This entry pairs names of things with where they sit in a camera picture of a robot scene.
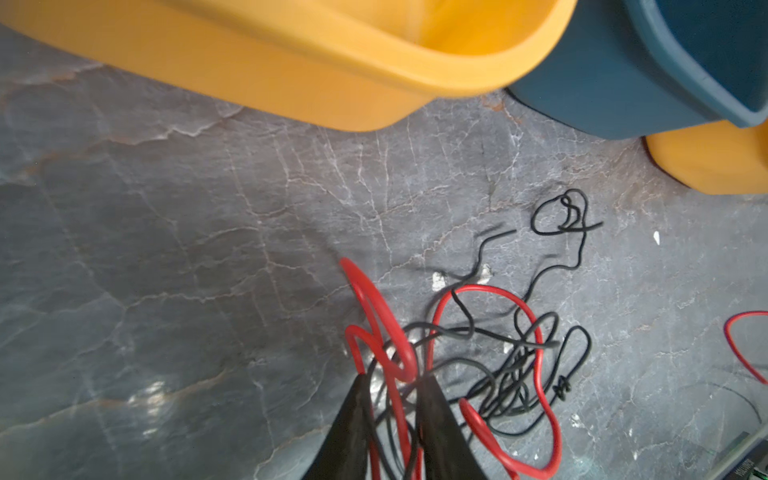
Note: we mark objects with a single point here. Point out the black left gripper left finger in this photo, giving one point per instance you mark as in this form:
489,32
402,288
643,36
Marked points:
344,452

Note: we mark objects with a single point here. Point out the left yellow plastic bin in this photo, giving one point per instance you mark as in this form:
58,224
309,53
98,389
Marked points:
347,65

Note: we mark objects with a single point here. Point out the right yellow plastic bin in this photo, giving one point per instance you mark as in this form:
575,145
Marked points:
715,159

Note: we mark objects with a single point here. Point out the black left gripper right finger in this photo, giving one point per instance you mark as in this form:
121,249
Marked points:
446,452

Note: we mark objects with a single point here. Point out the teal plastic bin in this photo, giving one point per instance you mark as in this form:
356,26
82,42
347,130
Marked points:
626,69

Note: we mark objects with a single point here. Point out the yellow plastic bin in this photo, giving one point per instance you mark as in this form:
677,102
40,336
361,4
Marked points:
347,65
715,159

